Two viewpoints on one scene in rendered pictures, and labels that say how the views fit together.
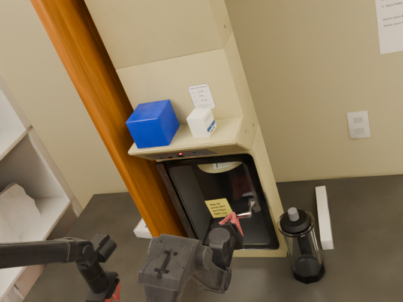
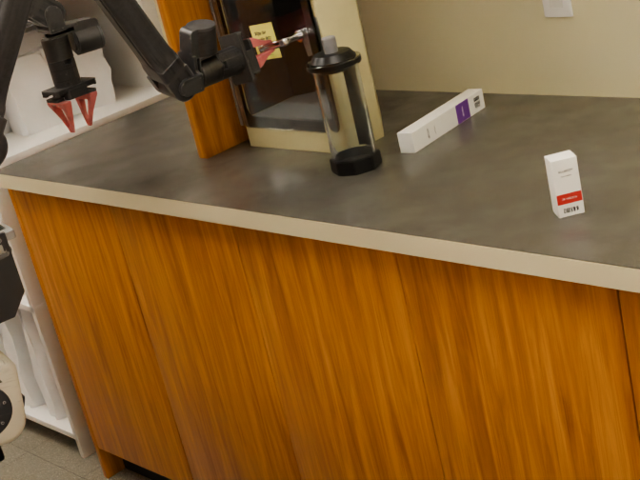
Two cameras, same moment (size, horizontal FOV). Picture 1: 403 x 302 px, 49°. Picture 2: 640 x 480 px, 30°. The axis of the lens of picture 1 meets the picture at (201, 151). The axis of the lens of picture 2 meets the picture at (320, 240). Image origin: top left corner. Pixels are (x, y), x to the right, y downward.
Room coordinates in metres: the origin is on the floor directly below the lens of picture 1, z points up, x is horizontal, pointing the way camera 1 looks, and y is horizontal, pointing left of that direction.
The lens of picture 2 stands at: (-1.19, -0.99, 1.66)
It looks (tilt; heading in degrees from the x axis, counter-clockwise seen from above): 21 degrees down; 23
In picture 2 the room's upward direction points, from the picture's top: 14 degrees counter-clockwise
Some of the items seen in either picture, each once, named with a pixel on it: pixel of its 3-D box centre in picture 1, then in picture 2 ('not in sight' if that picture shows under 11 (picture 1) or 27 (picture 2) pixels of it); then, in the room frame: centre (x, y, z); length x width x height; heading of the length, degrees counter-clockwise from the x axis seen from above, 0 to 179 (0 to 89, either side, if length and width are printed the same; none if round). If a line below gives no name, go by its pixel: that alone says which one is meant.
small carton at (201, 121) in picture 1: (201, 122); not in sight; (1.04, -0.03, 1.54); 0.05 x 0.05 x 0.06; 53
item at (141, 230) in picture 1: (157, 225); not in sight; (1.43, 0.28, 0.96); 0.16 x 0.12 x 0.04; 55
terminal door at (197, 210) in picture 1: (220, 207); (268, 40); (1.11, 0.00, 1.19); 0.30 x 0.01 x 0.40; 62
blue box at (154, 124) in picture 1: (153, 124); not in sight; (1.10, 0.10, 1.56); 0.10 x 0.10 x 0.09; 63
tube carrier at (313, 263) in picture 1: (301, 245); (345, 110); (0.96, -0.19, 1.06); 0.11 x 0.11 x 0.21
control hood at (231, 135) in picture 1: (190, 148); not in sight; (1.06, 0.03, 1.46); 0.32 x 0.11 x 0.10; 63
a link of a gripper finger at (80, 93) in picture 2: (109, 294); (78, 107); (0.97, 0.41, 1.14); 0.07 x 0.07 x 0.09; 63
